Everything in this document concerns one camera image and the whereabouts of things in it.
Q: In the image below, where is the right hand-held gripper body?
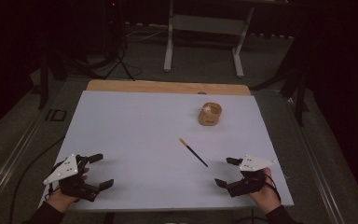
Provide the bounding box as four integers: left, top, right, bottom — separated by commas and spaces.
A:
226, 154, 277, 198

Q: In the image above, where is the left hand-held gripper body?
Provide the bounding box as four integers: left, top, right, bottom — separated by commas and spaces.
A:
42, 153, 101, 203

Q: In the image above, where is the black pencil with wooden end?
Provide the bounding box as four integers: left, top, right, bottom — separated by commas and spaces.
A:
178, 137, 209, 168

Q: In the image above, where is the wooden pen holder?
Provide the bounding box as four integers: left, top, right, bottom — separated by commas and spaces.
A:
198, 102, 223, 127

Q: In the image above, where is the person's right hand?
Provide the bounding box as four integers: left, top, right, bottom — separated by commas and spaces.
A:
247, 167, 282, 216

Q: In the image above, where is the person's left hand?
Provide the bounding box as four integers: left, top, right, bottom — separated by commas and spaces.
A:
46, 167, 90, 215

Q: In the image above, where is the black metal stand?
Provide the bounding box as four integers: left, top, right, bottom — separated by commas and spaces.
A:
36, 50, 51, 110
251, 31, 312, 127

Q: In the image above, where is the black tripod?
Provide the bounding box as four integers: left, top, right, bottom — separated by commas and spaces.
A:
85, 0, 144, 82

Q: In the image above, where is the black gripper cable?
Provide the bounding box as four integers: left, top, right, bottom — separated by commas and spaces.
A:
262, 173, 282, 203

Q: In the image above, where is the black floor cable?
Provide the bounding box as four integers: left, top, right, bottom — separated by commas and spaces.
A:
8, 135, 67, 224

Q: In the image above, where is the black floor bracket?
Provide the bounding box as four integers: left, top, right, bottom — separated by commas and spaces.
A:
44, 108, 68, 122

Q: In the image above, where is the metal floor rail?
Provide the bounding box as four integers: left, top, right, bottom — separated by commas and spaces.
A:
282, 95, 347, 224
0, 106, 46, 216

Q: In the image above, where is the white floor cable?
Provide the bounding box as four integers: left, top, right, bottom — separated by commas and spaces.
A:
125, 29, 170, 43

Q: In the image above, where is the white metal desk frame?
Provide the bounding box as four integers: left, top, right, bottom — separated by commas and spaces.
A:
163, 0, 256, 79

